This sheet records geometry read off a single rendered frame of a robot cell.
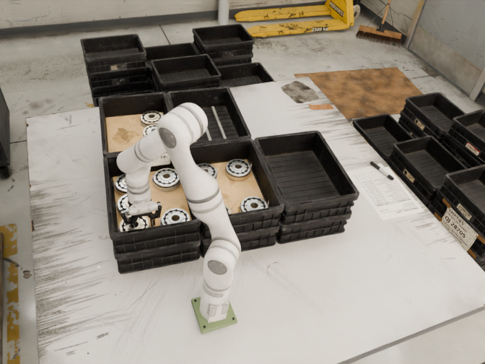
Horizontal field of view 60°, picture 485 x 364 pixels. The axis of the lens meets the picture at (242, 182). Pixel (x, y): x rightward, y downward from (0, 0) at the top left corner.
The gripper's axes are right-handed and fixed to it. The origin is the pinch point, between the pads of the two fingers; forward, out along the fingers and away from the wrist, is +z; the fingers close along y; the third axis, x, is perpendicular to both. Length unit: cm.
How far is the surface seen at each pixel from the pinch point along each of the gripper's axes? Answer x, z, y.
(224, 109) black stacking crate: -62, 3, -51
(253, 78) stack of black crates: -155, 48, -108
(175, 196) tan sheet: -12.5, 2.4, -14.4
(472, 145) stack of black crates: -30, 31, -197
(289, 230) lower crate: 12, 7, -52
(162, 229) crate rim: 9.7, -7.2, -5.0
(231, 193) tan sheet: -7.4, 2.3, -35.6
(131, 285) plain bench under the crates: 13.1, 15.4, 7.9
